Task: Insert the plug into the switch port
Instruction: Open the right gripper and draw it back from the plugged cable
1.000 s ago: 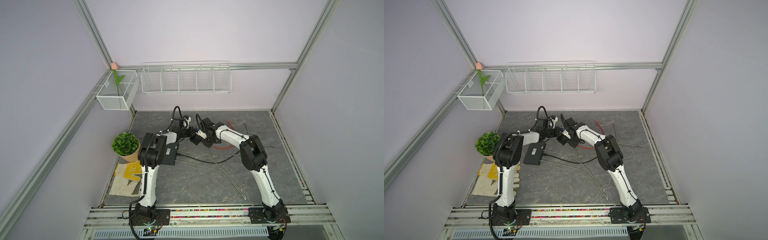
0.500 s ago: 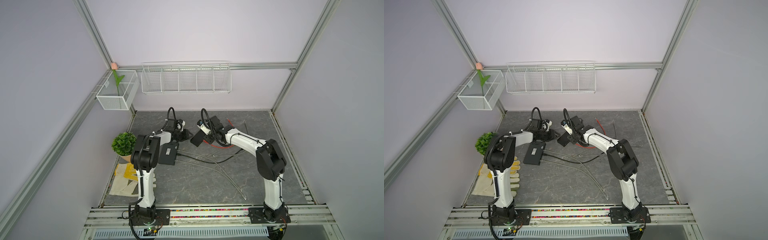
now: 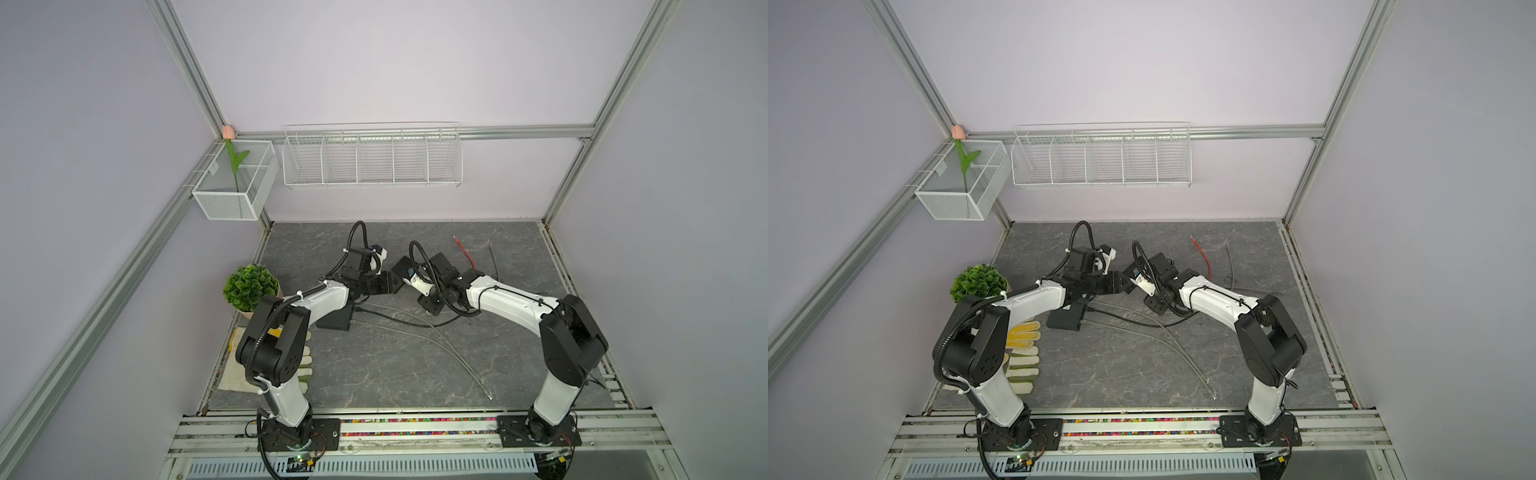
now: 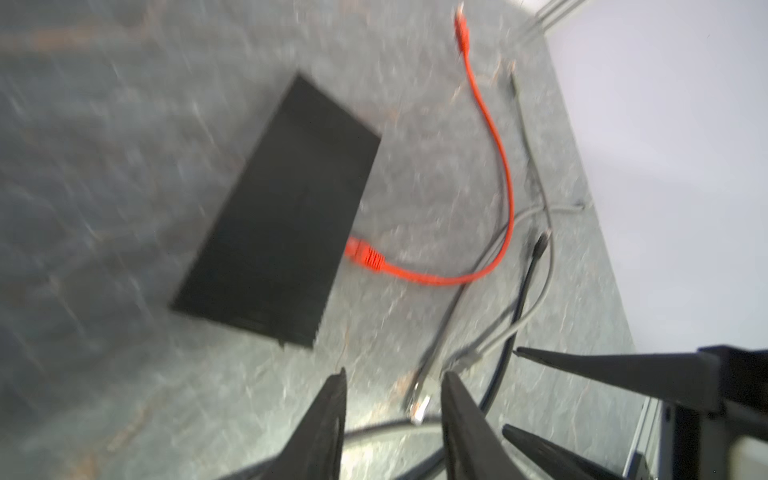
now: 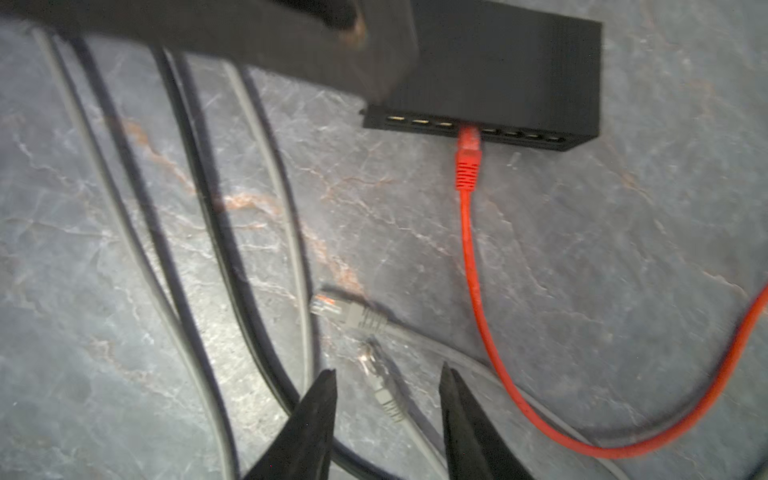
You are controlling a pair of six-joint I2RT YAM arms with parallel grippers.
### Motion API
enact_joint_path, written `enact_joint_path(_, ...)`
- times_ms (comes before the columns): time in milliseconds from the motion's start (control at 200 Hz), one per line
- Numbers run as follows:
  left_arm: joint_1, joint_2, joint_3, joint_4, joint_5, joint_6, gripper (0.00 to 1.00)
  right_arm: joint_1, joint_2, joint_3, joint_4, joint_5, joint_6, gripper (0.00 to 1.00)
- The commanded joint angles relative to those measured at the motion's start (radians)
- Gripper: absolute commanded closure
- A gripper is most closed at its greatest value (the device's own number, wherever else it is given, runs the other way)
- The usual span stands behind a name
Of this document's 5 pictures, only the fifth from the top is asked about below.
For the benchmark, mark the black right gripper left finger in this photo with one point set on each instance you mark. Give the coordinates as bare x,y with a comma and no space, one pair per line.
302,450

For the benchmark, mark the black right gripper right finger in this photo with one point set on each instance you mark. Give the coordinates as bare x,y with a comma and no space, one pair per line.
474,449

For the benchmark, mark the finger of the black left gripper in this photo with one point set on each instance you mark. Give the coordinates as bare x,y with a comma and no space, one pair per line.
359,47

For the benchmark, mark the small ribbed black switch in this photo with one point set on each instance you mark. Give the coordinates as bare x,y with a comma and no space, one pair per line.
522,77

